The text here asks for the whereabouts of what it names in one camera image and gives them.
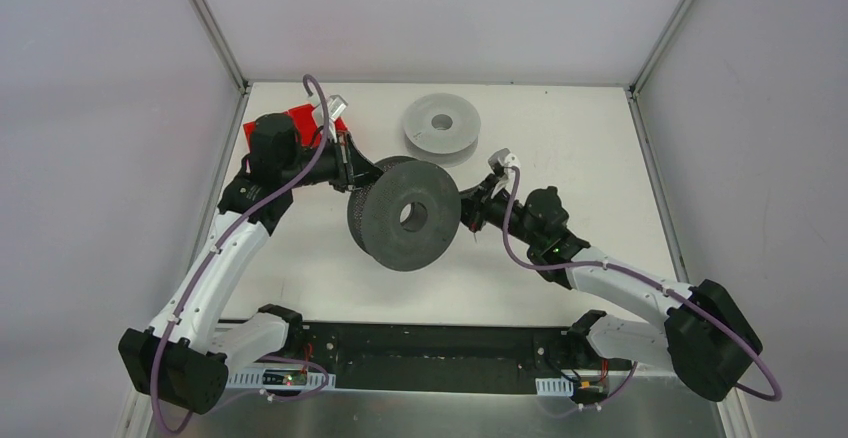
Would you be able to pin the left white cable duct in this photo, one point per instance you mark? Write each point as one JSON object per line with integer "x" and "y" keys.
{"x": 279, "y": 380}

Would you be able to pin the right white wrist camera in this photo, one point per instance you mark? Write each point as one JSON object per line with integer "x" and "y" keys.
{"x": 503, "y": 164}

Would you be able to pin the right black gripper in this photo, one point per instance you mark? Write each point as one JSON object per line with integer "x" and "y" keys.
{"x": 477, "y": 205}

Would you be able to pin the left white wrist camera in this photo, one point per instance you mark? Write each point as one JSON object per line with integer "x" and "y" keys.
{"x": 336, "y": 106}

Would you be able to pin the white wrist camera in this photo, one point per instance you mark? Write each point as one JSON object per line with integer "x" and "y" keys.
{"x": 503, "y": 164}
{"x": 336, "y": 106}

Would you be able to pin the white perforated spool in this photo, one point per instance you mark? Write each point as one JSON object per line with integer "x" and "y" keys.
{"x": 441, "y": 128}

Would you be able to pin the white cable duct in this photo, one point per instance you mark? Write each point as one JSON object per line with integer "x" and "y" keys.
{"x": 279, "y": 380}
{"x": 554, "y": 387}

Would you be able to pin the dark grey spool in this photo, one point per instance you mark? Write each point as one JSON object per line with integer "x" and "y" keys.
{"x": 409, "y": 217}

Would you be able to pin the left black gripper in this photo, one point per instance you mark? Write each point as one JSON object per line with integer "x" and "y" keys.
{"x": 348, "y": 168}

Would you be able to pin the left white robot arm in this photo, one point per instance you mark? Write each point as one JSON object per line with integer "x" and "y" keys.
{"x": 177, "y": 359}

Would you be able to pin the right white cable duct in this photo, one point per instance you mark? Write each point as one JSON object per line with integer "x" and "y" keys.
{"x": 554, "y": 387}

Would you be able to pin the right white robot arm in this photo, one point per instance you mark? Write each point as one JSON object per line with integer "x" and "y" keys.
{"x": 697, "y": 332}

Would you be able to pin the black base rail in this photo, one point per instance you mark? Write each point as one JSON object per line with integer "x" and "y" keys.
{"x": 449, "y": 359}

